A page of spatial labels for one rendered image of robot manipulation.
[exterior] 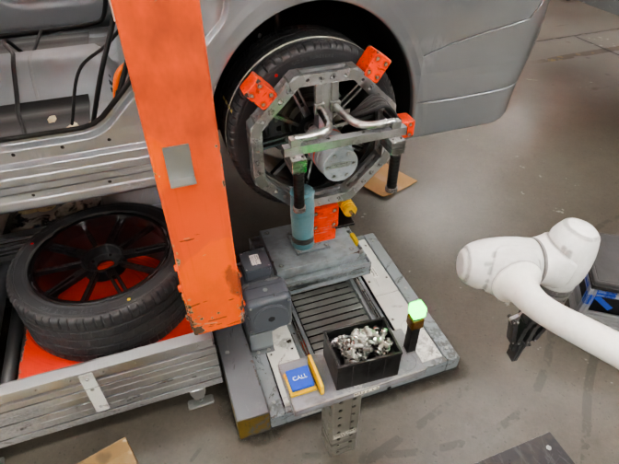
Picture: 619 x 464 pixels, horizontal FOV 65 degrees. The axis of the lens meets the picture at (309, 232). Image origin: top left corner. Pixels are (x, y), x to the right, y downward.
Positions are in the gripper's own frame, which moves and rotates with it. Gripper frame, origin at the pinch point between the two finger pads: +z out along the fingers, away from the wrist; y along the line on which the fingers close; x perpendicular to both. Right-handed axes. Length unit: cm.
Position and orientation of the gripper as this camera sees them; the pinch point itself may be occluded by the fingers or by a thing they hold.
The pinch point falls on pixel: (515, 348)
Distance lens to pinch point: 140.7
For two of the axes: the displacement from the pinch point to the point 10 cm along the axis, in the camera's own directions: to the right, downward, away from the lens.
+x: -1.8, -6.4, 7.5
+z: -0.6, 7.6, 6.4
